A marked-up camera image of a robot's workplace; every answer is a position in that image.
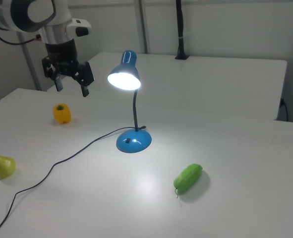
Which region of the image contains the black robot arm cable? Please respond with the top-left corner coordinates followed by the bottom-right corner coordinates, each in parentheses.
top-left (0, 26), bottom-right (42, 46)

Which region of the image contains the green-yellow pear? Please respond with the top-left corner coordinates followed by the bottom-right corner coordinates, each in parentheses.
top-left (0, 153), bottom-right (16, 179)

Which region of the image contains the green cucumber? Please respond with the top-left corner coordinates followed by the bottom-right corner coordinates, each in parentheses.
top-left (173, 163), bottom-right (204, 199)

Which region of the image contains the blue gooseneck desk lamp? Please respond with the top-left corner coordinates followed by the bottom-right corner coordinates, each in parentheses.
top-left (107, 50), bottom-right (152, 154)

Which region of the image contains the black pole with clamp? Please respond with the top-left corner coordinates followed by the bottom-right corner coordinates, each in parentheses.
top-left (175, 0), bottom-right (190, 60)

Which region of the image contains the yellow bell pepper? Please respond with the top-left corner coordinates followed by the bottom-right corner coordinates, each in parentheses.
top-left (52, 103), bottom-right (72, 125)

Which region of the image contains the thin black lamp power cable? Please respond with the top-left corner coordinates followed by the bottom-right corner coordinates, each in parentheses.
top-left (0, 125), bottom-right (147, 238)

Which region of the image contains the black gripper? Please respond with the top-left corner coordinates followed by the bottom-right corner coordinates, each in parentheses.
top-left (41, 39), bottom-right (96, 98)

